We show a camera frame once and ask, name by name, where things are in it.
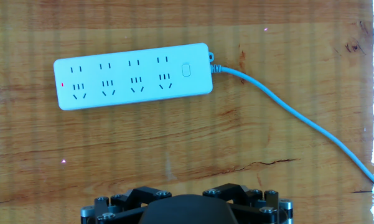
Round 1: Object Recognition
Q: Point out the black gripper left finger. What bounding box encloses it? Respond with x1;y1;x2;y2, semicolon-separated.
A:
80;185;172;224

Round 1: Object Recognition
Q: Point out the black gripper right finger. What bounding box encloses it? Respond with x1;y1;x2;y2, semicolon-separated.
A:
202;182;294;224

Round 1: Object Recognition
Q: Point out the white power strip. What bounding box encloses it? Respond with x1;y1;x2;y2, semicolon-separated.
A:
53;42;215;111

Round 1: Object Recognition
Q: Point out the grey power strip cable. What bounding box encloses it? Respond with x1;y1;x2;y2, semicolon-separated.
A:
210;63;374;193

